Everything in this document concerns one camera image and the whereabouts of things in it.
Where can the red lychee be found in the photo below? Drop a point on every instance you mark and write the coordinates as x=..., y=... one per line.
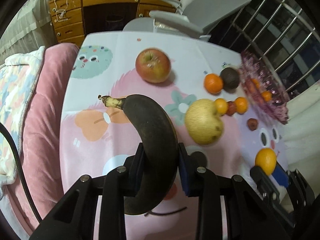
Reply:
x=231, y=108
x=252, y=124

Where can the printed cartoon tablecloth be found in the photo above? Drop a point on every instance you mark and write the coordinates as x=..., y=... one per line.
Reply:
x=87, y=155

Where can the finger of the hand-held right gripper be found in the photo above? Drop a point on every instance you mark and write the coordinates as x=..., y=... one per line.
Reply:
x=280, y=178
x=262, y=182

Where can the dark brown avocado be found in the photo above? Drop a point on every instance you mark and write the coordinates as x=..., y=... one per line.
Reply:
x=229, y=78

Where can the pink sofa cushion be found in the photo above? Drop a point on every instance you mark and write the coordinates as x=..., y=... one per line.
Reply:
x=45, y=105

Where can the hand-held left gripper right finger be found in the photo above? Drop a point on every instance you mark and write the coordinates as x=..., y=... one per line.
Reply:
x=183, y=177

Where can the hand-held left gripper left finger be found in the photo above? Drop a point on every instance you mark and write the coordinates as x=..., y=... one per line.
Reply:
x=136, y=165

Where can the pastel patterned blanket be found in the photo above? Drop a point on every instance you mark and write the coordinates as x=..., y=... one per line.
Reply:
x=15, y=92

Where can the white bedding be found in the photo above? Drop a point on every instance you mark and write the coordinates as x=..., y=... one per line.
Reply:
x=302, y=120

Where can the blackened overripe banana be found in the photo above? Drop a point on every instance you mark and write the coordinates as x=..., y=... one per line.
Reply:
x=150, y=130

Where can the large mandarin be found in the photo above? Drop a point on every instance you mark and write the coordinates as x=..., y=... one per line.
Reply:
x=213, y=83

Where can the wooden desk with drawers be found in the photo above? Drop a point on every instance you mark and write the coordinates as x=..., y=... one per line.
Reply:
x=72, y=17

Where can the yellow pear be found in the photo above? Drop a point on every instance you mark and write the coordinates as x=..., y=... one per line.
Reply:
x=202, y=122

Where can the small mandarin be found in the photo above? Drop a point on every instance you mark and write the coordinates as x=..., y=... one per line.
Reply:
x=266, y=96
x=255, y=83
x=221, y=106
x=241, y=105

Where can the red apple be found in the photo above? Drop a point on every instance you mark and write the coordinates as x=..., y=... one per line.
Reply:
x=152, y=66

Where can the pink glass plate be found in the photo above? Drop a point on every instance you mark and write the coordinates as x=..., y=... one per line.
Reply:
x=275, y=107

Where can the grey chair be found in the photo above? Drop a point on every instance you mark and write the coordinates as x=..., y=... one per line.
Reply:
x=200, y=12

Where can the pale curtain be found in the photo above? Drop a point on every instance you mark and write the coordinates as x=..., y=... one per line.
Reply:
x=25, y=30

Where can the yellow-orange orange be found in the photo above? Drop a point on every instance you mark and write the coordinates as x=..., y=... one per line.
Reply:
x=266, y=160

